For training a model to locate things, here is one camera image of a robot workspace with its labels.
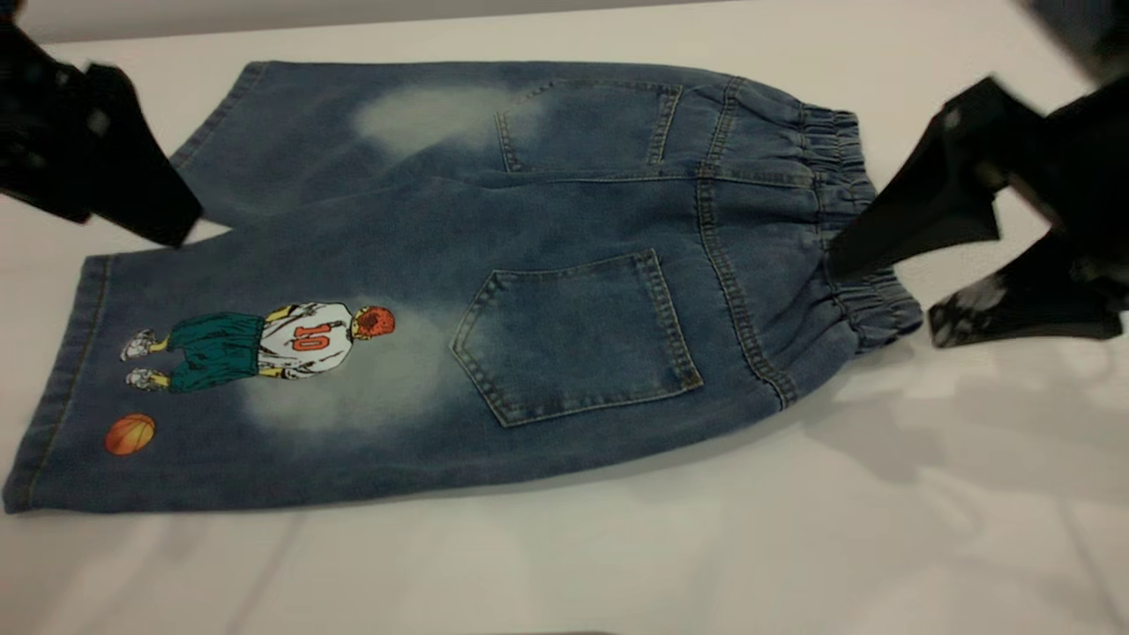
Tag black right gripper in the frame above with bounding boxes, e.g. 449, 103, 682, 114
827, 75, 1129, 350

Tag blue denim shorts with print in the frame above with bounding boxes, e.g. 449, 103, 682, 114
3, 60, 924, 515

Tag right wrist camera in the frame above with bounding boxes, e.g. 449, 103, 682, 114
1019, 0, 1129, 82

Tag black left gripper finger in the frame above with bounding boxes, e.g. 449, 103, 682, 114
84, 64, 206, 249
0, 31, 96, 224

